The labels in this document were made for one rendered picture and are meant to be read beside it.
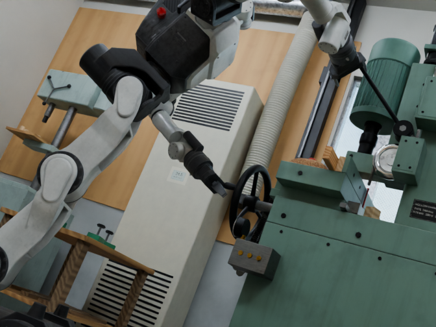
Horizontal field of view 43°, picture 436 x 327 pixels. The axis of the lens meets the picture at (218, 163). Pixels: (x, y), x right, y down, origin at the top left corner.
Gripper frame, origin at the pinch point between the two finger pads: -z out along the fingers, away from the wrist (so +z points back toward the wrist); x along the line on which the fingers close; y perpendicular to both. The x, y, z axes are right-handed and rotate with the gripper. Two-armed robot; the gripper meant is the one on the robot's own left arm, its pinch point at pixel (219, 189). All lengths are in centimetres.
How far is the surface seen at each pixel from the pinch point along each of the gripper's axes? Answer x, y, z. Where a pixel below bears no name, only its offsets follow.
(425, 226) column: 1, 39, -57
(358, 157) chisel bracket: -6.4, 42.5, -23.3
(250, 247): 18.8, -3.7, -33.6
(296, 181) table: 16.2, 19.7, -26.1
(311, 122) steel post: -129, 67, 73
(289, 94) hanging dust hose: -123, 70, 96
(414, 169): 10, 47, -46
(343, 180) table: 16.5, 29.6, -36.0
